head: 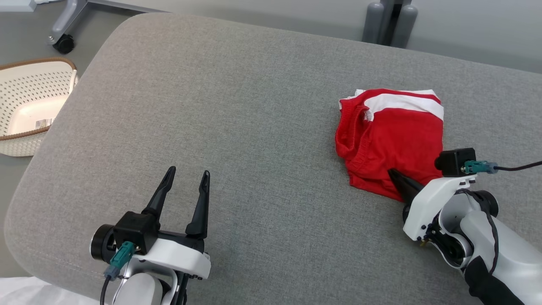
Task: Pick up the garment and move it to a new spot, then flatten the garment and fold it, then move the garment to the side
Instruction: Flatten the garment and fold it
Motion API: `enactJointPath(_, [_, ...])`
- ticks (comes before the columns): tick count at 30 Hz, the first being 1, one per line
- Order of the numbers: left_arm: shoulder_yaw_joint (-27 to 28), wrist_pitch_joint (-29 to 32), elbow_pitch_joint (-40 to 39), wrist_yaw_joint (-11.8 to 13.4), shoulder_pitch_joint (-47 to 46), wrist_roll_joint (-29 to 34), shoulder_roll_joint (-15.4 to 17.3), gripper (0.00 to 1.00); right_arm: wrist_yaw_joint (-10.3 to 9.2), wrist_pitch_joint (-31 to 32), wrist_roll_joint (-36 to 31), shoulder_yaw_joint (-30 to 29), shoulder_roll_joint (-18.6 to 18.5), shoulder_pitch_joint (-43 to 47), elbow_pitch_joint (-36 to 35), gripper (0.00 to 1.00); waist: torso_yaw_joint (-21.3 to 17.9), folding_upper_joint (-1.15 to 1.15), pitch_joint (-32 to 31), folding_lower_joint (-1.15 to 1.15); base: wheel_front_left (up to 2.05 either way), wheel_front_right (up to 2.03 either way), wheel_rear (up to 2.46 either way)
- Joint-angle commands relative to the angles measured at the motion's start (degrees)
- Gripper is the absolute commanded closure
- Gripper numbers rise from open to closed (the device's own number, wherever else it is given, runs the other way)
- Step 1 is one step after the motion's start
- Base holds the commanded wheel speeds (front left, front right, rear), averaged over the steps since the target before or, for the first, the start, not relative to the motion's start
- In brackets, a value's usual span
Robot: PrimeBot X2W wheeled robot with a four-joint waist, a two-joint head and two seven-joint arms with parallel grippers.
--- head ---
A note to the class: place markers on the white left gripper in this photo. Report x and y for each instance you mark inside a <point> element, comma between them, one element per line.
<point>182,254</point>

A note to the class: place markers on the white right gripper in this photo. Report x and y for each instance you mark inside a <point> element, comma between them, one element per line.
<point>423,212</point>

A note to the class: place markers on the red white sports garment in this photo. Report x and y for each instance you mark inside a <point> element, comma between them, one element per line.
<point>402,140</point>

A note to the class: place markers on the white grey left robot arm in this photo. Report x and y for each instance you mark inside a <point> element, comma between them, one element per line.
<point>144,290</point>

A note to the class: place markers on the grey fabric sofa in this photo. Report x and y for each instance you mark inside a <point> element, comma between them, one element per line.
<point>211,106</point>

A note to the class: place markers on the white crinkled sheet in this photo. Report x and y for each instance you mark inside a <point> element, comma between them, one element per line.
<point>34,294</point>

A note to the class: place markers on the cream perforated laundry basket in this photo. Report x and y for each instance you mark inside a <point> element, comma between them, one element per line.
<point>29,97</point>

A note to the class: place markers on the white power strip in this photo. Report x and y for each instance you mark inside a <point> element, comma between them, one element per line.
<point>17,5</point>

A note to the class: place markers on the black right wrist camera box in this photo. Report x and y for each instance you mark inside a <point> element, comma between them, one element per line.
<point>453,162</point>

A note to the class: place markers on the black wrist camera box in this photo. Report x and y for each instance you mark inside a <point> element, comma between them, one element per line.
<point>135,228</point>
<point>453,162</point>

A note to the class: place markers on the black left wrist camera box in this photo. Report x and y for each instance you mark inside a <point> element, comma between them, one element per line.
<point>135,228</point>

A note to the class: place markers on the grey partition post twin feet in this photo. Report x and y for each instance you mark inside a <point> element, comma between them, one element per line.
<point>389,21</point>

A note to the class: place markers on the grey partition frame with caster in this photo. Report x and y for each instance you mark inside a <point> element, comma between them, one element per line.
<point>67,17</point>

